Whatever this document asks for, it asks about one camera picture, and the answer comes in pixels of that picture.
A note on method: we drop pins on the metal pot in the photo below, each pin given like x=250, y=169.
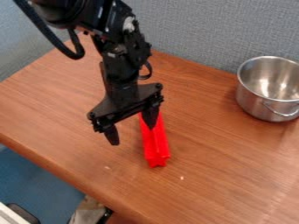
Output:
x=267, y=92

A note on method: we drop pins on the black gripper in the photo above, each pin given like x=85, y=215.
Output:
x=124, y=100

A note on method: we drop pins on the red plastic block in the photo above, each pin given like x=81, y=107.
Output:
x=156, y=148

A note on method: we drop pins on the white object at corner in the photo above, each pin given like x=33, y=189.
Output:
x=9, y=217

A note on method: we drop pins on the crumpled beige cloth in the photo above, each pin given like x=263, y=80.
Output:
x=88, y=212

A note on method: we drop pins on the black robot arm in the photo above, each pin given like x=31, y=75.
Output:
x=109, y=22

